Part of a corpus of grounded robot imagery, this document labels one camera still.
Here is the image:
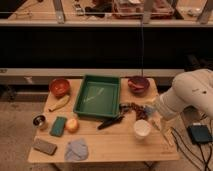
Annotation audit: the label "metal shelf rail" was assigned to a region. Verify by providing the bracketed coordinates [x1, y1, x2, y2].
[0, 19, 213, 28]

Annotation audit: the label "green sponge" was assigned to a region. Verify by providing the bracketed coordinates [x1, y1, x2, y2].
[50, 117, 67, 137]

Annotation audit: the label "banana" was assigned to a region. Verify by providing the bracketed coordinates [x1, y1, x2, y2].
[49, 95, 70, 112]

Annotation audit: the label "black vertical cable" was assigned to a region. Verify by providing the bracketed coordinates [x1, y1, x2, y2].
[140, 19, 146, 77]

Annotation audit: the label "white paper cup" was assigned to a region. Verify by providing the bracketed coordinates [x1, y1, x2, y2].
[133, 120, 151, 140]

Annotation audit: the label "purple bowl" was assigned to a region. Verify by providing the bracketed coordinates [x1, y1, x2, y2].
[127, 76, 150, 94]

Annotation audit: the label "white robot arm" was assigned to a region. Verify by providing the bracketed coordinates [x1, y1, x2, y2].
[154, 69, 213, 120]

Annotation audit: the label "dark brown chain cluster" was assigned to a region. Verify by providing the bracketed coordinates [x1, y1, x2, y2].
[119, 102, 148, 120]

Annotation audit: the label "green plastic tray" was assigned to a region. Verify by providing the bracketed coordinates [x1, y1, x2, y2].
[73, 75, 121, 118]

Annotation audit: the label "grey-brown scrub sponge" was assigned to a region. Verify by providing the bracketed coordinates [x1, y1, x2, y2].
[33, 138, 57, 155]

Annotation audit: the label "wooden folding table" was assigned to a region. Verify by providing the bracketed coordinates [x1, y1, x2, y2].
[28, 79, 179, 163]

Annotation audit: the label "apple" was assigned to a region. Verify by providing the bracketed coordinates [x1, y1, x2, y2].
[65, 118, 79, 133]

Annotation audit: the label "black box on floor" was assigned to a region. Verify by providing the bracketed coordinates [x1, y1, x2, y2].
[187, 125, 212, 144]

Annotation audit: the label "black marker tool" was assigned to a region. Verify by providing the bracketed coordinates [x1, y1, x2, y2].
[97, 116, 124, 130]

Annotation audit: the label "blue-grey cloth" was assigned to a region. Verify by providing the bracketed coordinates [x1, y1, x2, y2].
[64, 138, 89, 161]

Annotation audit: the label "red-orange bowl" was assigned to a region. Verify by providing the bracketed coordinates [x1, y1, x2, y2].
[49, 78, 70, 98]

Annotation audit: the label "black floor cables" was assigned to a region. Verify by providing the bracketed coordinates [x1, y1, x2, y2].
[169, 126, 213, 171]

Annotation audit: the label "small metal cup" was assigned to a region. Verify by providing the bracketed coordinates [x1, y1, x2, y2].
[33, 115, 48, 130]

